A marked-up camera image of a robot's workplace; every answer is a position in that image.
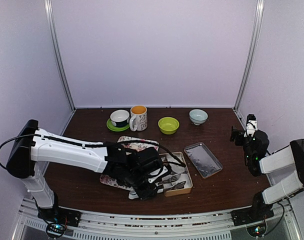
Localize light blue bowl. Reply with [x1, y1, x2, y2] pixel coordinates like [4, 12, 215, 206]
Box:
[189, 109, 208, 126]

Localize metal tongs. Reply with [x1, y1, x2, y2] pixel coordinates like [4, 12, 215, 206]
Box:
[156, 173, 186, 192]

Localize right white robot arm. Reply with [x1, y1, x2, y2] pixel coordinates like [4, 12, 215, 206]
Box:
[230, 123, 304, 221]

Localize left aluminium frame post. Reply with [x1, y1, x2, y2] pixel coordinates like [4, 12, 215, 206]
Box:
[44, 0, 76, 112]

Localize bear print tin lid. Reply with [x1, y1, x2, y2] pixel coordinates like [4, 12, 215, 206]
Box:
[184, 142, 223, 179]

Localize white cup with dark band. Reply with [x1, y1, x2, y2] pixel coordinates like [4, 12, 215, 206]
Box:
[109, 109, 130, 127]

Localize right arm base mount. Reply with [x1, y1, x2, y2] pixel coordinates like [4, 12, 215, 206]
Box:
[230, 205, 274, 227]

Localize front aluminium rail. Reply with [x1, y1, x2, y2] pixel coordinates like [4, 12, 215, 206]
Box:
[10, 198, 303, 240]

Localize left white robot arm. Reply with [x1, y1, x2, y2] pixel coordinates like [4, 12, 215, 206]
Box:
[6, 119, 171, 222]

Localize tan chocolate tin box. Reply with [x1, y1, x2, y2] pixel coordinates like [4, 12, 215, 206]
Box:
[160, 152, 193, 197]

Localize right aluminium frame post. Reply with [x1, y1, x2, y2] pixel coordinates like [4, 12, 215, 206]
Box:
[233, 0, 265, 112]

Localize floral rectangular tray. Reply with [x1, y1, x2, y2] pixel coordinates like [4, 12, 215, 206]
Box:
[99, 136, 159, 191]

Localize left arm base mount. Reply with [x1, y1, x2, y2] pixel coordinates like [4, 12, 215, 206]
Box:
[37, 206, 82, 227]

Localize green saucer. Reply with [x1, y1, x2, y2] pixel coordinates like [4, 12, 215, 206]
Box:
[106, 119, 130, 132]

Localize white mug orange inside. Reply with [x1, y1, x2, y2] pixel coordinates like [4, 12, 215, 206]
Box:
[129, 105, 148, 132]

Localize aluminium frame post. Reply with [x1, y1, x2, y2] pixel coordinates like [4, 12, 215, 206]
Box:
[233, 0, 265, 112]
[44, 0, 76, 112]

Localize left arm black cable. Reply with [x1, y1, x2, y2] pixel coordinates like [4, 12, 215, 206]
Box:
[0, 133, 187, 171]

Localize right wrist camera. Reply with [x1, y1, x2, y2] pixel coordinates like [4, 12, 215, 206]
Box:
[244, 114, 258, 137]

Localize green bowl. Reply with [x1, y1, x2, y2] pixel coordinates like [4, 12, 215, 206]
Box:
[158, 117, 180, 135]

